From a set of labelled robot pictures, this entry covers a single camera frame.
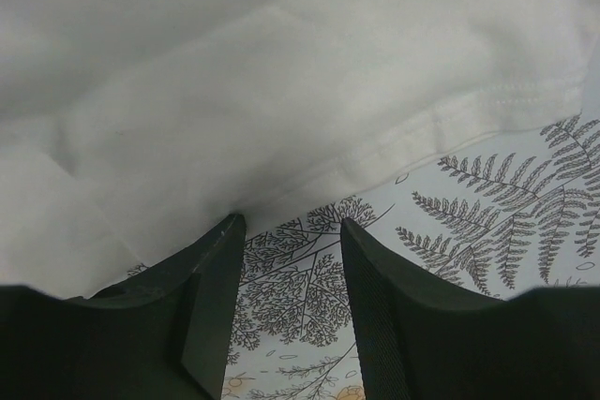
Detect white t shirt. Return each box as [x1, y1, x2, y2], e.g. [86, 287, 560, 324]
[1, 0, 599, 299]

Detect floral patterned table mat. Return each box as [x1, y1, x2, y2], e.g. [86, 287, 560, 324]
[126, 111, 600, 400]

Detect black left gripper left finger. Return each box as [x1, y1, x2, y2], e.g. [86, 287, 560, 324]
[1, 215, 246, 399]

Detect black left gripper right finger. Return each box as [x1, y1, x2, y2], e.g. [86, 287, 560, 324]
[340, 219, 599, 399]

